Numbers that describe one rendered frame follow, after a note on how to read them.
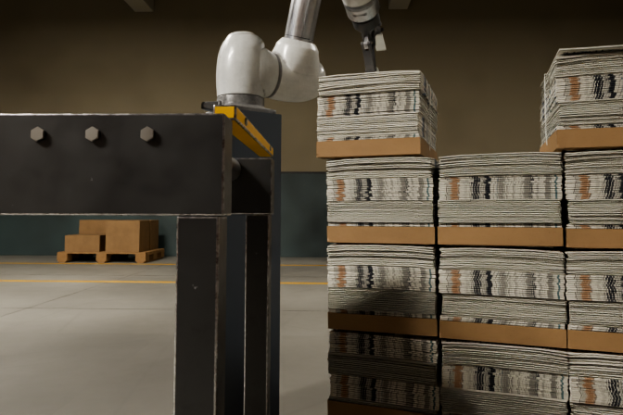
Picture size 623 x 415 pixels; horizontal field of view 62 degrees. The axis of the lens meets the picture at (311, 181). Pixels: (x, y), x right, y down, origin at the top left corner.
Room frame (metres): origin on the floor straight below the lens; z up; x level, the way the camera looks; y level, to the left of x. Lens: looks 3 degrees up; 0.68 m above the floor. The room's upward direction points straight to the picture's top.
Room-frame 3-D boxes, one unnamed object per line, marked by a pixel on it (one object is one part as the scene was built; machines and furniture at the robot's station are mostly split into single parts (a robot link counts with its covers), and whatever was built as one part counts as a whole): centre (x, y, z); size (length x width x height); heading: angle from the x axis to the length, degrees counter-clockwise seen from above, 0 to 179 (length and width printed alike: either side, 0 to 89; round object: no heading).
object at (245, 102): (1.67, 0.25, 1.03); 0.22 x 0.18 x 0.06; 122
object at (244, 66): (1.69, 0.23, 1.17); 0.18 x 0.16 x 0.22; 125
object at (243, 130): (0.86, 0.10, 0.81); 0.43 x 0.03 x 0.02; 178
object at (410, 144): (1.45, -0.17, 0.86); 0.29 x 0.16 x 0.04; 70
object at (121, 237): (7.34, 2.79, 0.28); 1.20 x 0.80 x 0.56; 88
